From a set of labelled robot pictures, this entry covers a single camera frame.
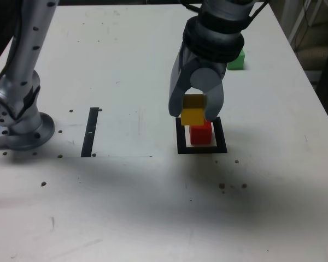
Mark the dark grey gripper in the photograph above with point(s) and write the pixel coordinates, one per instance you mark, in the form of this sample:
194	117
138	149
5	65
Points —
202	63

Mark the yellow cube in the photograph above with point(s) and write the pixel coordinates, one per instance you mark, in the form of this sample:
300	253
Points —
192	117

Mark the red cube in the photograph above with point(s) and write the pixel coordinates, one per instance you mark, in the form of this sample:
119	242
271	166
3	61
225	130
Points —
201	135

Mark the green cube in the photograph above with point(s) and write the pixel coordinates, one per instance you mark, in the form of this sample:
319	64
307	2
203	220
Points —
237	64

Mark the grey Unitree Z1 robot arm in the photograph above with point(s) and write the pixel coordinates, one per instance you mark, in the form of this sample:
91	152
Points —
27	54

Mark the black tape square outline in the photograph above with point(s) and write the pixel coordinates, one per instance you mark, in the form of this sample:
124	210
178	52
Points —
180	142

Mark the black tape strip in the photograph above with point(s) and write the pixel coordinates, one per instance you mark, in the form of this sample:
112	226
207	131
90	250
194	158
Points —
89	136

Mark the white metal frame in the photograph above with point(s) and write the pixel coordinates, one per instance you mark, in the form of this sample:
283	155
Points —
295	27

